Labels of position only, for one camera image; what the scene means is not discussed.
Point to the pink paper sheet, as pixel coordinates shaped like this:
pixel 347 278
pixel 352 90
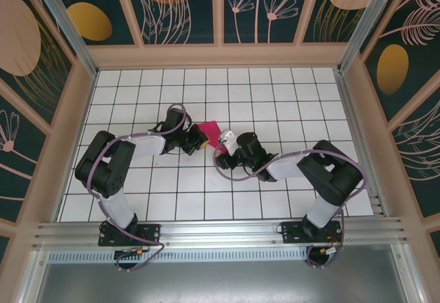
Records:
pixel 211 131

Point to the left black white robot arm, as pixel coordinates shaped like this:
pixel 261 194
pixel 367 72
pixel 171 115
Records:
pixel 117 210

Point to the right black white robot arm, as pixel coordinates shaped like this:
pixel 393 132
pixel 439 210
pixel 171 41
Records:
pixel 330 179

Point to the grey metal panel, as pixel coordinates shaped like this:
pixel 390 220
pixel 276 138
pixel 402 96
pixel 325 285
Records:
pixel 220 282

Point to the yellow power connector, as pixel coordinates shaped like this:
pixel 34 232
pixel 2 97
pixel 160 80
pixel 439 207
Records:
pixel 324 249
pixel 140 250

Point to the aluminium mounting rail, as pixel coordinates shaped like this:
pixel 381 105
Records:
pixel 220 231

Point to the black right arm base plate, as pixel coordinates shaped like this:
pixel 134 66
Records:
pixel 292 232

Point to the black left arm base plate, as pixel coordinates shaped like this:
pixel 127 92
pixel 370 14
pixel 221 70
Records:
pixel 151 234

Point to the aluminium side rail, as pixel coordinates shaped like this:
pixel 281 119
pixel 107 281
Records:
pixel 357 145

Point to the aluminium frame post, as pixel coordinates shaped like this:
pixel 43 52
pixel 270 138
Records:
pixel 65 24
pixel 364 24

